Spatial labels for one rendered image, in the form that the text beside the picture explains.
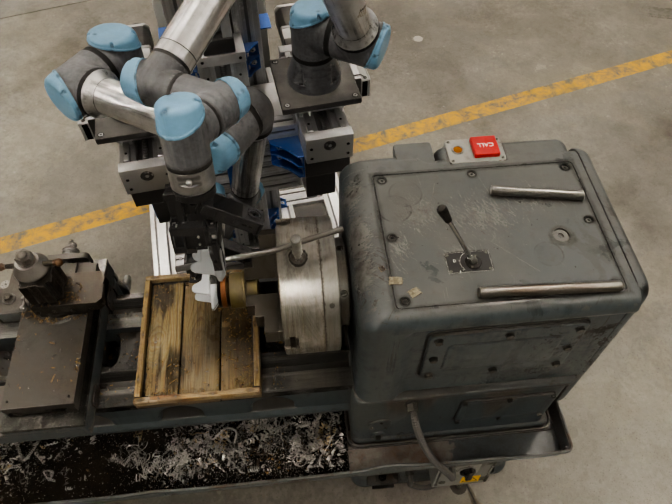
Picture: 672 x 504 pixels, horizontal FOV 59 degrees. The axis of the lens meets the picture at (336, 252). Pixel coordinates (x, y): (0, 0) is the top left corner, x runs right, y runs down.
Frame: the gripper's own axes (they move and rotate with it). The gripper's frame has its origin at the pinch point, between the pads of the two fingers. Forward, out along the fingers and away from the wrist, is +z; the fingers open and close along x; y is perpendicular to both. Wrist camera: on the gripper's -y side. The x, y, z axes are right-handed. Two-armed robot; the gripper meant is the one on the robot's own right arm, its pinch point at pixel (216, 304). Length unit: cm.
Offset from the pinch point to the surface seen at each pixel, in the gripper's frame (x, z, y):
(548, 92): -108, -186, -167
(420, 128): -108, -164, -89
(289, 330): 5.7, 11.4, -16.4
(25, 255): 9.8, -10.7, 40.6
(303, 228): 14.9, -8.3, -21.0
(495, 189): 19, -11, -63
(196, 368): -19.5, 6.3, 8.0
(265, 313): 2.6, 5.0, -11.2
